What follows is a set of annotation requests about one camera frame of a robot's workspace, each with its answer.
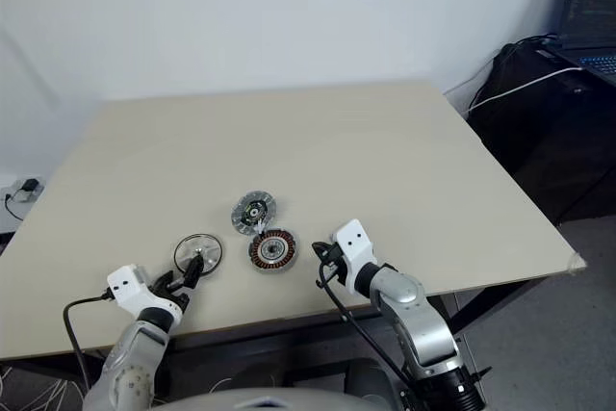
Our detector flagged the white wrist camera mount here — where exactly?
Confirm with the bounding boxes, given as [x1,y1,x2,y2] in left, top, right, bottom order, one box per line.
[335,218,382,295]
[106,265,184,323]

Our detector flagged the black open laptop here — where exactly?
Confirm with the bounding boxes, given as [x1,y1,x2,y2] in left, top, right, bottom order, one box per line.
[557,0,616,88]

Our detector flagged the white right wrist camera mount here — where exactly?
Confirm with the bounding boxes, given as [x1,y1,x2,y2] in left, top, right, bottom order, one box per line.
[335,218,382,295]

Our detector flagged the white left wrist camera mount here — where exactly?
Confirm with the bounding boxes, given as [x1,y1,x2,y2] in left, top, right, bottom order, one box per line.
[106,265,184,323]

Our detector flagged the grey robot torso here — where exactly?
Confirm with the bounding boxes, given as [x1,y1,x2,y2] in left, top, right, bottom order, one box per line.
[157,383,401,411]

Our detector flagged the grey round motor lid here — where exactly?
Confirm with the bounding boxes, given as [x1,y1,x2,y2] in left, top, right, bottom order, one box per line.
[230,189,279,238]

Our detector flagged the large black case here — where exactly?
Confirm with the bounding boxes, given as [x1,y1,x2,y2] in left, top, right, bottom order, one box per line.
[465,42,616,225]

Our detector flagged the white power strip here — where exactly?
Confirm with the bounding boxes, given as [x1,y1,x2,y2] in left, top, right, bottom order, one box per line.
[8,184,40,206]

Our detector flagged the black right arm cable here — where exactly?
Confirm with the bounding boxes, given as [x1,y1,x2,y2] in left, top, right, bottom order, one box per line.
[315,256,421,396]

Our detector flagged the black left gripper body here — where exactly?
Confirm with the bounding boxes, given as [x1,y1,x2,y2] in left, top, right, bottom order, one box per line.
[152,279,191,311]

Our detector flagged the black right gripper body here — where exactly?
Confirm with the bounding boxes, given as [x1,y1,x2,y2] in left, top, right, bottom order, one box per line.
[329,243,353,287]

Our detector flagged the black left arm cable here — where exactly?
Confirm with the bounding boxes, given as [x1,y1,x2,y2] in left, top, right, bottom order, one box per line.
[62,288,115,386]

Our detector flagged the thin black laptop cable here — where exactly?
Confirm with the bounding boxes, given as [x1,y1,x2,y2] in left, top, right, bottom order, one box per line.
[442,34,560,95]

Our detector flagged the tangled white wires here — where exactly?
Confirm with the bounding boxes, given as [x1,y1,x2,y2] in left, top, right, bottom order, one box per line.
[0,365,90,411]

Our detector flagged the white cable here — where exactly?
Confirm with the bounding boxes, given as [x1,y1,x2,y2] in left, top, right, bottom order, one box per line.
[468,65,584,113]

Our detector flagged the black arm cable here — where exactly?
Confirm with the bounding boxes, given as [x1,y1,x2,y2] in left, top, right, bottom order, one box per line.
[315,256,421,396]
[62,288,115,386]

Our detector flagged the motor housing with copper windings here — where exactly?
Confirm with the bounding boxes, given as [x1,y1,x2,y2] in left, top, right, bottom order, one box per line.
[247,227,301,275]

